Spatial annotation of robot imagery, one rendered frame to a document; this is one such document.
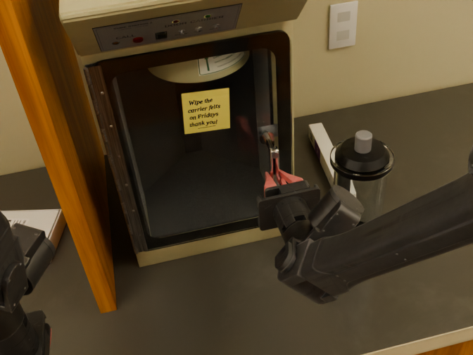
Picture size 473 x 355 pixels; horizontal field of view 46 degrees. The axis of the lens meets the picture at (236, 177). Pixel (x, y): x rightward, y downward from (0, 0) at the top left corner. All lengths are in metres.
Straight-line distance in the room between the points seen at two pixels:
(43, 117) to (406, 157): 0.85
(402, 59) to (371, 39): 0.12
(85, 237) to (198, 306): 0.25
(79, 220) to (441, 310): 0.63
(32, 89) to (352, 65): 0.93
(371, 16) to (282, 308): 0.77
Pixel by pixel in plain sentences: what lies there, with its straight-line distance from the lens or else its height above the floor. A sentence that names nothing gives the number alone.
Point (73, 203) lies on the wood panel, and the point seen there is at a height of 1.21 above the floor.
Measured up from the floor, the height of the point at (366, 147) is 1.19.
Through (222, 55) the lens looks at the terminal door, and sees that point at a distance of 0.86.
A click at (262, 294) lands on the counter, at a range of 1.05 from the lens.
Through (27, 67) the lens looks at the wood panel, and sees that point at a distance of 0.76.
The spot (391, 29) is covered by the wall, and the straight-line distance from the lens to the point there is 1.50.
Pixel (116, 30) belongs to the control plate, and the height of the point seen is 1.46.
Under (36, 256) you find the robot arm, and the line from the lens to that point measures 0.71.
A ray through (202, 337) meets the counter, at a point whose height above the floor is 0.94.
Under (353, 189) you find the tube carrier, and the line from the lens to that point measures 0.97.
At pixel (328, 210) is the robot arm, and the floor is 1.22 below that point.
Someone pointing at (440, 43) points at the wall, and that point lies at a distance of 1.59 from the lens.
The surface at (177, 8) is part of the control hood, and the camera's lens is 0.72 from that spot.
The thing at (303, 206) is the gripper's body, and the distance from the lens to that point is 0.87.
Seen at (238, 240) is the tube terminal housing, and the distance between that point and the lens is 1.12.
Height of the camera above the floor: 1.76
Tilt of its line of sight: 40 degrees down
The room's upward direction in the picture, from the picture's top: 6 degrees counter-clockwise
